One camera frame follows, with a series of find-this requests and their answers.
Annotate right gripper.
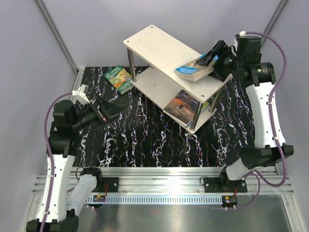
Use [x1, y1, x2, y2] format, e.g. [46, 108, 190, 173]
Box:
[195, 41, 243, 83]

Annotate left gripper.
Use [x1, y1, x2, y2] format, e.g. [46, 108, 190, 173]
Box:
[71, 93, 126, 131]

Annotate blue 26-storey treehouse book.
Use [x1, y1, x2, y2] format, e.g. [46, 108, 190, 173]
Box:
[174, 55, 219, 82]

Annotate blue paperback book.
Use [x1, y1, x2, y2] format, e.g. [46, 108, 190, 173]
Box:
[185, 101, 211, 128]

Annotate dark tale of two cities book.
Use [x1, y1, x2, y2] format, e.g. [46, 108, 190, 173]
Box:
[164, 89, 198, 126]

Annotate two-tier wooden shelf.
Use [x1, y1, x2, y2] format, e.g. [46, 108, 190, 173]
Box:
[123, 25, 232, 134]

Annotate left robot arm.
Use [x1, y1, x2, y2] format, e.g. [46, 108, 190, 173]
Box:
[26, 91, 125, 232]

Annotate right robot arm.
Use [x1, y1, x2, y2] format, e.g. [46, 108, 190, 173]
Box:
[196, 32, 294, 192]

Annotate green treehouse book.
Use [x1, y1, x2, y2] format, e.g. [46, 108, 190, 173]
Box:
[104, 65, 133, 95]

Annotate black marble mat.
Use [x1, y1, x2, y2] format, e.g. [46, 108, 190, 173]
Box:
[74, 67, 254, 167]

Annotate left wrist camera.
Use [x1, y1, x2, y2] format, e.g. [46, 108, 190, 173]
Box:
[72, 84, 90, 105]

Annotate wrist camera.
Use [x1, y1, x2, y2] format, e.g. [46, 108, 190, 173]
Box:
[72, 84, 90, 105]
[234, 30, 246, 51]

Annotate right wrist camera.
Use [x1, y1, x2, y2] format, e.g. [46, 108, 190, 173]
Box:
[234, 30, 246, 51]

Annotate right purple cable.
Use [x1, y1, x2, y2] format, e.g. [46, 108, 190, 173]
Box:
[243, 31, 288, 211]

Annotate purple cable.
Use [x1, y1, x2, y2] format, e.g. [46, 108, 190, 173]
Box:
[243, 31, 288, 211]
[38, 91, 101, 232]

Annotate aluminium rail frame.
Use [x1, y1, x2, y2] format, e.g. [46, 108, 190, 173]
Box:
[32, 167, 294, 195]

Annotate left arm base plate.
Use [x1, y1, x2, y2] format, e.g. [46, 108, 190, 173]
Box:
[97, 177, 119, 193]

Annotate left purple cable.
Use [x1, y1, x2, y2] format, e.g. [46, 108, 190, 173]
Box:
[38, 91, 101, 232]

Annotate slotted cable duct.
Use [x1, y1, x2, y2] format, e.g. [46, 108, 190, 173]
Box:
[86, 195, 223, 205]

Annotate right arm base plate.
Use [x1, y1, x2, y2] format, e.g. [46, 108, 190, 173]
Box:
[203, 177, 248, 193]

